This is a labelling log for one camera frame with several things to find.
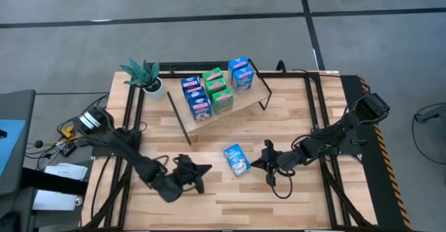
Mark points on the black beam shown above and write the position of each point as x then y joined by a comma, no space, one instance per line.
52,185

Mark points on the dark blue cereal box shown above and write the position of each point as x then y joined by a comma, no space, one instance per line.
196,93
191,83
201,109

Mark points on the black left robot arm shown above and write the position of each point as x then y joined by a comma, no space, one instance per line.
132,155

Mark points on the white paper sheet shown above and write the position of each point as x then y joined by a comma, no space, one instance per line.
52,200
66,171

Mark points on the black perforated bar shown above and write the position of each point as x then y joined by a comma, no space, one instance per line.
195,66

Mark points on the black aluminium table frame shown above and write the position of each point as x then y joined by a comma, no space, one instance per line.
172,75

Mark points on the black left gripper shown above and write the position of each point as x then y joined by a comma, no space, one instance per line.
184,172

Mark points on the grey floor stand base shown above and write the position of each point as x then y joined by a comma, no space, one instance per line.
432,115

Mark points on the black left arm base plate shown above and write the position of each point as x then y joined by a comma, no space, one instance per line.
101,152

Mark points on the green cereal box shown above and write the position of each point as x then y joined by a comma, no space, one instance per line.
223,101
216,85
213,74

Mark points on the black power adapter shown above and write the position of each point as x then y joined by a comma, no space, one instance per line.
68,150

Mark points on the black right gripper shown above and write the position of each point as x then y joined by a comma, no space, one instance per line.
282,160

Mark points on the black hazard-striped floor mat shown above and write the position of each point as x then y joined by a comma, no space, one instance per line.
380,190

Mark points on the small white round device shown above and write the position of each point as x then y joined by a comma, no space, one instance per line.
79,201

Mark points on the wooden shelf with black frame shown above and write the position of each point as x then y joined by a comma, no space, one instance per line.
259,92

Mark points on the light blue cereal box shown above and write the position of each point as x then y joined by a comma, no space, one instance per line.
238,65
237,159
243,79

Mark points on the small black ball knob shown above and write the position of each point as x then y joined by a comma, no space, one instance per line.
38,144

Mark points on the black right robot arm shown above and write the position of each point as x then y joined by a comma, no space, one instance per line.
327,139

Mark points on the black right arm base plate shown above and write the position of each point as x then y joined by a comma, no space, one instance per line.
353,150

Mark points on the grey cabinet with blue panel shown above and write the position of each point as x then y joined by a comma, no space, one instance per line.
21,106

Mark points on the green plant in white pot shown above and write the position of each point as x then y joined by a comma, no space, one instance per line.
143,73

